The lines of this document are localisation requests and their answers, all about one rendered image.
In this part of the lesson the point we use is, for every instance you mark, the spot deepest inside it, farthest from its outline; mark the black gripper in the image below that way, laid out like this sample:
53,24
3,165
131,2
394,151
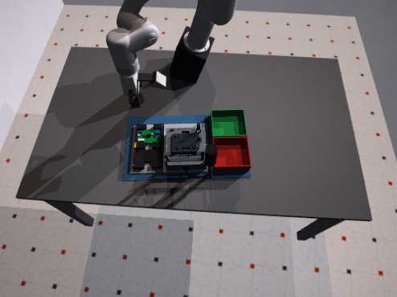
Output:
131,87

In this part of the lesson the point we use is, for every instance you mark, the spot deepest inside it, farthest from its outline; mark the green circuit board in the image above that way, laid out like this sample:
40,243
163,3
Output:
149,135

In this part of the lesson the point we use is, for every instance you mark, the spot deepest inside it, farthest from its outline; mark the red open-top bin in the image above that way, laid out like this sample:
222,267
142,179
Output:
233,153

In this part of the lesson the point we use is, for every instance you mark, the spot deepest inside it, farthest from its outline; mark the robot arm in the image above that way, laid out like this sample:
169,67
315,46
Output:
135,33

